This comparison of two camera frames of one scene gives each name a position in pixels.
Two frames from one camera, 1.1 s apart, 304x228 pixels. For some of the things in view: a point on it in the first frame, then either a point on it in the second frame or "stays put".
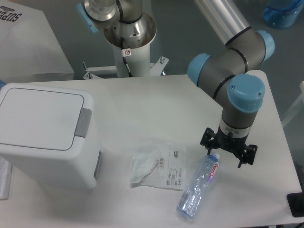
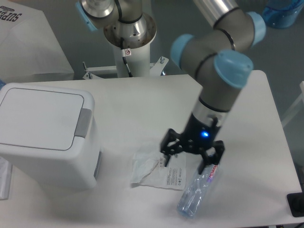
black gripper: [246, 155] to [198, 137]
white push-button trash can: [49, 134] stays put
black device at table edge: [296, 202] stays put
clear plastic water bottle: [196, 189] stays put
